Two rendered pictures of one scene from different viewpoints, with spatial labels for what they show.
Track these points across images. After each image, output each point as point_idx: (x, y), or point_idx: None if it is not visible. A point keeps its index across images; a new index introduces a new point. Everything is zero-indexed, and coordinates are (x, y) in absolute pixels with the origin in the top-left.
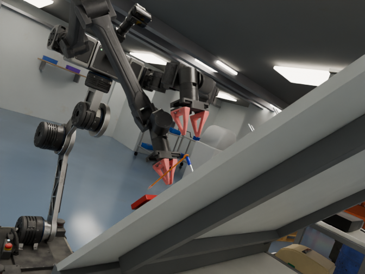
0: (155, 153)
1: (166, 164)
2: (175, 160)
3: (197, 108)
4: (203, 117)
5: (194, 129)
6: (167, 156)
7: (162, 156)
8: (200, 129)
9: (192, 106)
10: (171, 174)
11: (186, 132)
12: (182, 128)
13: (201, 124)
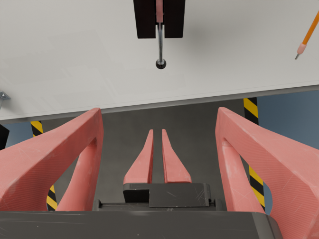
0: (221, 206)
1: (178, 165)
2: (134, 177)
3: (148, 216)
4: (36, 155)
5: (93, 179)
6: (172, 188)
7: (195, 188)
8: (86, 118)
9: (273, 235)
10: (152, 148)
11: (221, 108)
12: (225, 157)
13: (74, 138)
